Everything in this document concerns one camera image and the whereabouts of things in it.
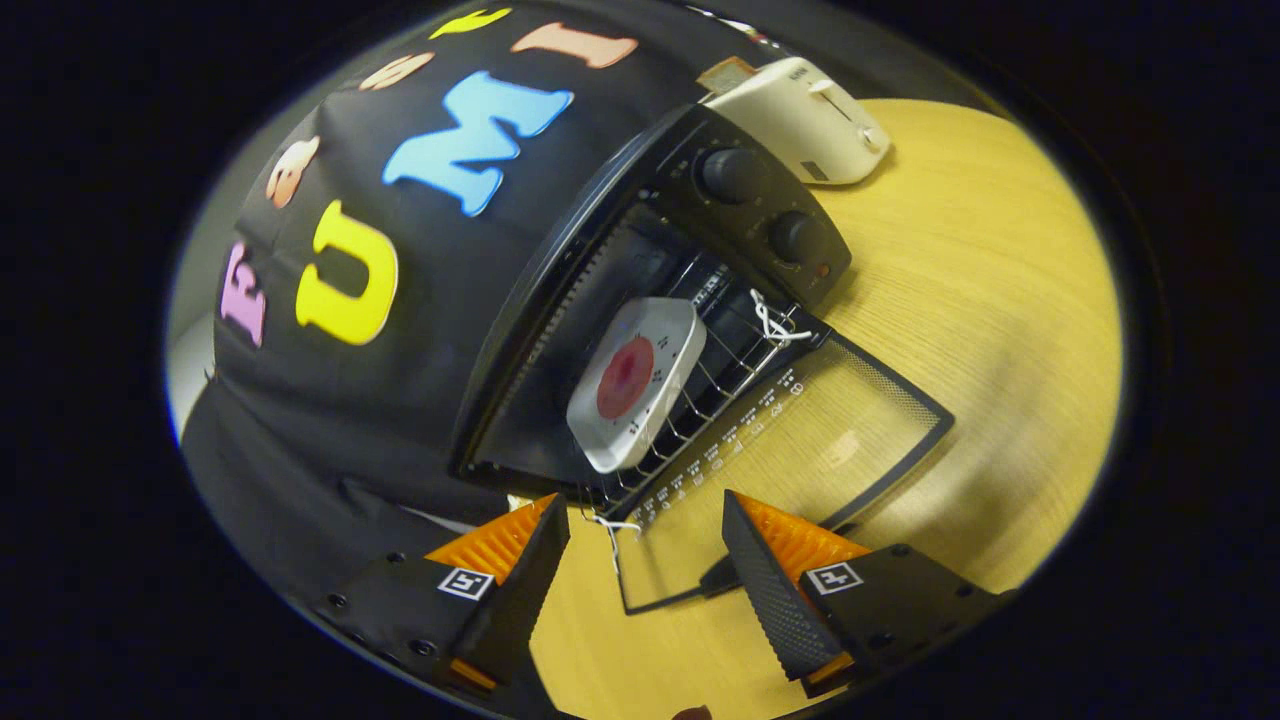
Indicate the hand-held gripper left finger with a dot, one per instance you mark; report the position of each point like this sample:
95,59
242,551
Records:
520,600

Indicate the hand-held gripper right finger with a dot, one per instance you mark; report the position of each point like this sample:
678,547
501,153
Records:
770,590

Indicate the pink round ham slice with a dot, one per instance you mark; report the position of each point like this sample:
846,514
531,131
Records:
626,378

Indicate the white square plate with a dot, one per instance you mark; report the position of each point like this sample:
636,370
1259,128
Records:
670,325

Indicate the black toaster oven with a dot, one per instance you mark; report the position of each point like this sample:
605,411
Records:
740,180

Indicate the white pop-up toaster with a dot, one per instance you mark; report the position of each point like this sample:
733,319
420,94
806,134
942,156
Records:
800,120

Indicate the black backdrop cloth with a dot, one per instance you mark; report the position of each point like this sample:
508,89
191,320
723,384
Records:
440,300

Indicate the bread slice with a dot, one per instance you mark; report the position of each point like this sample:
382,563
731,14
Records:
728,75

